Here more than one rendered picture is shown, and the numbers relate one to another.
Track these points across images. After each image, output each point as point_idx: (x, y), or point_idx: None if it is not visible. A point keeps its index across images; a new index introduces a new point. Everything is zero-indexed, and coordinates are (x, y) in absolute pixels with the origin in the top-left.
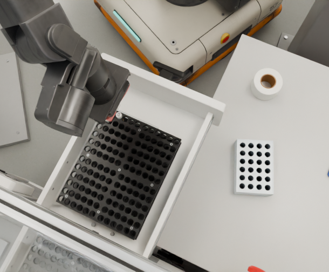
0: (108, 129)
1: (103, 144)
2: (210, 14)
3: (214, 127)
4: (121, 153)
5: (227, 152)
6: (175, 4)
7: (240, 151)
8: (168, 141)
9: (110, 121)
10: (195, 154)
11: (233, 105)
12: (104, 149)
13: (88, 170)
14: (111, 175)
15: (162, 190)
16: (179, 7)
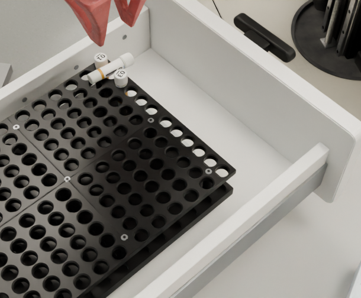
0: (86, 96)
1: (61, 121)
2: None
3: (319, 220)
4: (89, 150)
5: (332, 284)
6: (315, 65)
7: None
8: (204, 164)
9: (88, 9)
10: (255, 218)
11: None
12: (57, 130)
13: (0, 156)
14: (43, 184)
15: (144, 283)
16: (321, 73)
